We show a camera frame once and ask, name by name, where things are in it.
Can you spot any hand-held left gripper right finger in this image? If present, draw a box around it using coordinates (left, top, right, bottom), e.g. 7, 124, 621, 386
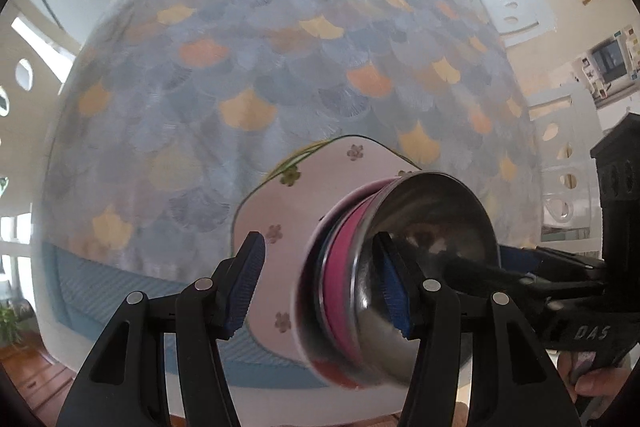
372, 231, 583, 427

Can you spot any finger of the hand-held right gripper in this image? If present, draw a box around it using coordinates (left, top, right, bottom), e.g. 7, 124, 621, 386
442, 257, 551, 303
497, 244, 606, 280

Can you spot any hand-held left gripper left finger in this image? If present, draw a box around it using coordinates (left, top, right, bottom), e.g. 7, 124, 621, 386
56, 231, 267, 427

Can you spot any pink ceramic bowl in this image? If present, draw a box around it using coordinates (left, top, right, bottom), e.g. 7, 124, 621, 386
291, 187, 381, 390

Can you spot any red steel bowl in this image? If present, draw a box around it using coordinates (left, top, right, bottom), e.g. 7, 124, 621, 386
320, 171, 501, 388

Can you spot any hexagonal white floral plate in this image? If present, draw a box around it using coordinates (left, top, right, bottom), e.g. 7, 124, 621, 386
231, 135, 421, 360

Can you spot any person's right hand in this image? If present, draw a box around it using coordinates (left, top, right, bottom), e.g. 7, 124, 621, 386
555, 349, 636, 413

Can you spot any white cutout chair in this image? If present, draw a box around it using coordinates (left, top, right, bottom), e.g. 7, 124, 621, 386
470, 0, 551, 48
0, 0, 81, 168
525, 84, 608, 253

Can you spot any white kitchen appliance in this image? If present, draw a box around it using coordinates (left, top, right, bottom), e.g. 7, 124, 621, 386
585, 34, 640, 85

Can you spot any scale pattern tablecloth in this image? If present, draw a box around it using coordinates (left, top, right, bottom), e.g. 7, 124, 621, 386
42, 0, 543, 390

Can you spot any green potted plant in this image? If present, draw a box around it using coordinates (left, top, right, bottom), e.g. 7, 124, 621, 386
0, 302, 26, 348

